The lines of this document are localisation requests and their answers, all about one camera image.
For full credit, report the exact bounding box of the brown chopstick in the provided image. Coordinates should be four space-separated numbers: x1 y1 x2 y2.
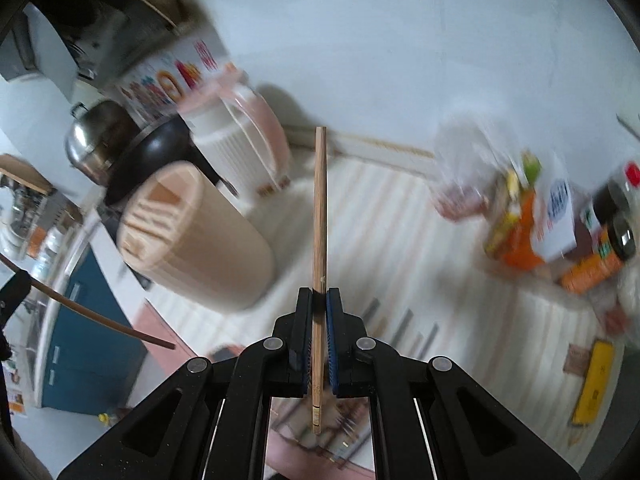
27 274 176 350

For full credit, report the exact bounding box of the light wooden chopstick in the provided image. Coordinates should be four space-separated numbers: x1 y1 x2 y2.
311 127 328 436

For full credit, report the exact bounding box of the blue kitchen cabinet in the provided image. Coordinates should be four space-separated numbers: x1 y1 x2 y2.
41 249 146 415

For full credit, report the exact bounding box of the dish rack with bowls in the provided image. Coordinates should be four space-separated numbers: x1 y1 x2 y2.
1 153 84 270

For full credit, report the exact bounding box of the pink striped tablecloth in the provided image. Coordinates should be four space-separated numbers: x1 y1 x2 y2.
149 148 603 468

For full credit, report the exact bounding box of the beige cylindrical utensil holder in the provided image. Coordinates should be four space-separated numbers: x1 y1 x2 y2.
117 162 276 313

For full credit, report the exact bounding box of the stainless steel steamer pot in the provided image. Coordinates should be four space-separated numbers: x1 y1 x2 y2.
64 100 140 188

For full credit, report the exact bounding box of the orange packet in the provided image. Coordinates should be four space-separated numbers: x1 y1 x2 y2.
500 191 546 271

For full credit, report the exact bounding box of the plastic bag with dried food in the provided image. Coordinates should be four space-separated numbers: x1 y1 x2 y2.
432 112 522 222

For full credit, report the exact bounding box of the pink white electric kettle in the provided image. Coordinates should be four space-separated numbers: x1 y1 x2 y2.
177 67 291 203

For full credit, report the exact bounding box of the black wok pan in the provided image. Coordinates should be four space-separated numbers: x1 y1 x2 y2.
103 115 226 209

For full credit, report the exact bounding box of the white blue carton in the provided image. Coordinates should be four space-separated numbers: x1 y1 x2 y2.
529 151 576 263

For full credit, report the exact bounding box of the small brown card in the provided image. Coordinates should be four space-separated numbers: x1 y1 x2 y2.
563 344 591 377

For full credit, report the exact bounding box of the yellow rectangular box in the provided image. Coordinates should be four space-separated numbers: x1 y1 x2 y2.
570 340 615 426

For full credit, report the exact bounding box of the soy sauce bottle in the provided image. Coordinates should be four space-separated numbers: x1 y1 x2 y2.
559 158 639 295

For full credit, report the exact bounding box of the black range hood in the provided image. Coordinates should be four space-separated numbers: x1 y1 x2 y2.
1 0 189 88

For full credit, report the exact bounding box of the colourful wall sticker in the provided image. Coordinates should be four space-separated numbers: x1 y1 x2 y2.
115 29 230 124

